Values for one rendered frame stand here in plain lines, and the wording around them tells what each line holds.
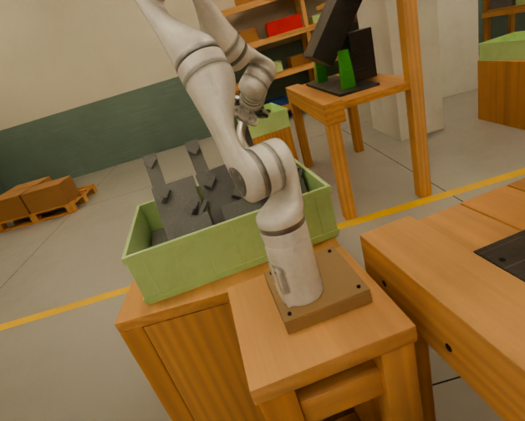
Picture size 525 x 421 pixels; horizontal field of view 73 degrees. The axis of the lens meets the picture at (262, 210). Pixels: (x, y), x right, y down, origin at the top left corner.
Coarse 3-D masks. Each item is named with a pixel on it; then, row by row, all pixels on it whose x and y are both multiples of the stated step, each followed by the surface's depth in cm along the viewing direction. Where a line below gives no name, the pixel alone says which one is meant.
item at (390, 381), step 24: (384, 360) 66; (408, 360) 67; (312, 384) 70; (336, 384) 69; (360, 384) 69; (384, 384) 70; (408, 384) 70; (264, 408) 64; (288, 408) 65; (312, 408) 69; (336, 408) 70; (360, 408) 107; (384, 408) 77; (408, 408) 73
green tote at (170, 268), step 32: (320, 192) 101; (160, 224) 136; (224, 224) 98; (256, 224) 101; (320, 224) 105; (128, 256) 95; (160, 256) 98; (192, 256) 100; (224, 256) 102; (256, 256) 105; (160, 288) 101; (192, 288) 104
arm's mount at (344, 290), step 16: (320, 256) 84; (336, 256) 82; (320, 272) 79; (336, 272) 77; (352, 272) 76; (272, 288) 79; (336, 288) 73; (352, 288) 71; (368, 288) 70; (320, 304) 70; (336, 304) 70; (352, 304) 70; (288, 320) 69; (304, 320) 69; (320, 320) 70
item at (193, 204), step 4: (164, 188) 120; (164, 192) 120; (168, 192) 120; (156, 196) 116; (160, 196) 116; (164, 196) 120; (168, 196) 122; (160, 200) 116; (164, 200) 118; (192, 200) 120; (196, 200) 120; (188, 204) 120; (192, 204) 120; (196, 204) 120; (184, 208) 116; (188, 208) 116; (192, 208) 117; (188, 212) 116; (192, 212) 117
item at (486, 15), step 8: (488, 0) 580; (496, 0) 594; (504, 0) 553; (512, 0) 540; (520, 0) 523; (488, 8) 586; (496, 8) 573; (504, 8) 551; (512, 8) 530; (520, 8) 518; (488, 16) 580; (512, 16) 595; (488, 24) 596; (512, 24) 600; (488, 32) 600; (512, 32) 605
